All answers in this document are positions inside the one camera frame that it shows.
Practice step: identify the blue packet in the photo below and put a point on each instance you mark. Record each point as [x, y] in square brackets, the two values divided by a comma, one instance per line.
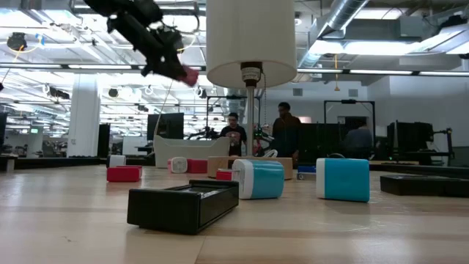
[344, 179]

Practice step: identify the person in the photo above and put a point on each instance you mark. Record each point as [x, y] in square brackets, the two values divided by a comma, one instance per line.
[357, 141]
[286, 132]
[234, 135]

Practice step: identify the red packet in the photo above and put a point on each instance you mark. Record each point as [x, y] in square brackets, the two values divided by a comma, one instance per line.
[124, 174]

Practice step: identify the black tall cabinet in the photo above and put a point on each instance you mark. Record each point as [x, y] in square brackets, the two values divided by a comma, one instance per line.
[103, 141]

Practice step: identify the silver ventilation duct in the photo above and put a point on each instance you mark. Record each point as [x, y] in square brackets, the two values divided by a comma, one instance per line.
[344, 14]

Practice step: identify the black monitor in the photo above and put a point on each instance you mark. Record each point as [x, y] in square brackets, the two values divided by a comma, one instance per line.
[170, 126]

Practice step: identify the white plastic bin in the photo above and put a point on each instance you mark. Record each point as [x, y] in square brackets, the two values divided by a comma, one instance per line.
[190, 152]

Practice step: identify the red power adapter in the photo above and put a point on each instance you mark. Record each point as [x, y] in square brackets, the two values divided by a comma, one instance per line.
[197, 166]

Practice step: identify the black workstation equipment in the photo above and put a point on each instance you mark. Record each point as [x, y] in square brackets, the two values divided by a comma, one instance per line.
[410, 137]

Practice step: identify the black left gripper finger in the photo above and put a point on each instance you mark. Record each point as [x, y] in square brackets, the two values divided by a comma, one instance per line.
[174, 67]
[154, 70]

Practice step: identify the white building pillar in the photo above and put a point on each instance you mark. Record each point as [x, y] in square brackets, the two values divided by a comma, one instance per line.
[83, 117]

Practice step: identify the teal white wall charger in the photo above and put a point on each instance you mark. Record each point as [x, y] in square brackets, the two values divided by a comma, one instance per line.
[264, 179]

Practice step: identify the red box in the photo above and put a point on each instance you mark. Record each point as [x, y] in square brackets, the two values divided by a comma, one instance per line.
[223, 175]

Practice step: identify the blue digital timer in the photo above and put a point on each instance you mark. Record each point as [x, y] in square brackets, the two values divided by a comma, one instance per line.
[306, 169]

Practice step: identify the black digital timer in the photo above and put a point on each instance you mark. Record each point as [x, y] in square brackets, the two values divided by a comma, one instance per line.
[176, 212]

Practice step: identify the black aluminium table frame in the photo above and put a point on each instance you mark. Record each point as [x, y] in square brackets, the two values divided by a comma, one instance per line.
[55, 162]

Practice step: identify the pink white wall charger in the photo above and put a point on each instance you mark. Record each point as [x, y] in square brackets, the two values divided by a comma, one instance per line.
[191, 76]
[178, 165]

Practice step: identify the black rectangular box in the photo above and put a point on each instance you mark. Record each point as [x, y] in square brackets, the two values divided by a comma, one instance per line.
[421, 186]

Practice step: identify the black metal rig frame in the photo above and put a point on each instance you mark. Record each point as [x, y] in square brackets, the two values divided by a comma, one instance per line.
[348, 101]

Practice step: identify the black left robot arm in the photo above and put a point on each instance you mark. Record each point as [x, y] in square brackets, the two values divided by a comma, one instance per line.
[121, 6]

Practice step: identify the white shade wooden base lamp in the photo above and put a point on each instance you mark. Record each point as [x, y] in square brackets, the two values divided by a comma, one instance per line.
[251, 36]

